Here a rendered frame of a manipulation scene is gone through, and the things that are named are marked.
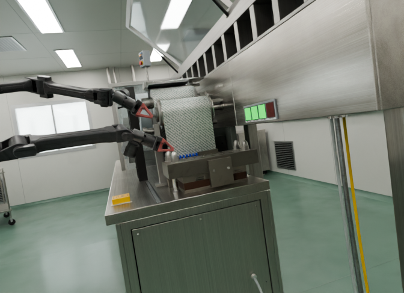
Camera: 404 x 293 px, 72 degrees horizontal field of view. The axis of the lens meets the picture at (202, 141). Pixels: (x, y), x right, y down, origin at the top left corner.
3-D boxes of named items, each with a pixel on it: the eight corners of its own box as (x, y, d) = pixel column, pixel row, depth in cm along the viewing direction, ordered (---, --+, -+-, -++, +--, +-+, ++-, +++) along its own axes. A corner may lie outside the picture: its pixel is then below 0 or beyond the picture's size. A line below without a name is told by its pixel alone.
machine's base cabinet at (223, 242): (129, 231, 346) (118, 163, 342) (180, 219, 364) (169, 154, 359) (149, 449, 104) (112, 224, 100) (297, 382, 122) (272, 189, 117)
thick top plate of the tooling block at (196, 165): (163, 174, 127) (161, 161, 126) (243, 159, 138) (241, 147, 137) (169, 180, 111) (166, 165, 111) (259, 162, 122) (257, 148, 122)
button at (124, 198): (113, 201, 118) (112, 196, 118) (130, 198, 120) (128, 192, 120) (112, 205, 112) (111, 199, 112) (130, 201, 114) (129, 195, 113)
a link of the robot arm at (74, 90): (36, 97, 145) (33, 76, 141) (45, 95, 150) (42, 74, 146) (104, 109, 132) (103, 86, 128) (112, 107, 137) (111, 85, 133)
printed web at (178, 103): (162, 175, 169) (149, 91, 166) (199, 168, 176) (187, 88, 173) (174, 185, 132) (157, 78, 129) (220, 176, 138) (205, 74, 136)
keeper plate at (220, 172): (210, 186, 116) (206, 160, 116) (232, 181, 119) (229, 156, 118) (212, 187, 114) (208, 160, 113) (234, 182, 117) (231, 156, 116)
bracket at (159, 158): (154, 186, 141) (145, 126, 140) (166, 183, 143) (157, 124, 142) (155, 187, 137) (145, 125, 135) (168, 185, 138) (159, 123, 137)
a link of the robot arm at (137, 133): (131, 129, 123) (132, 126, 128) (125, 143, 124) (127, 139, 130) (146, 135, 125) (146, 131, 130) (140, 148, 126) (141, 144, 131)
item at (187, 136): (169, 162, 132) (163, 123, 131) (216, 153, 138) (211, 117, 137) (169, 162, 131) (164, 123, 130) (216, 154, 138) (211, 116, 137)
